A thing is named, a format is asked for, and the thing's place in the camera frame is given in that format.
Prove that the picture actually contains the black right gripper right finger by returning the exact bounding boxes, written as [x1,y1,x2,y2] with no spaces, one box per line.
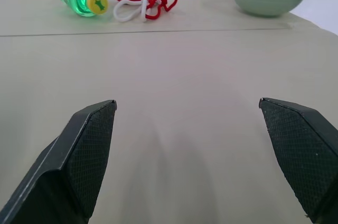
[258,97,338,224]

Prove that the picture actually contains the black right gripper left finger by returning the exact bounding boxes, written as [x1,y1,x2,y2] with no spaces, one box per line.
[0,99,118,224]

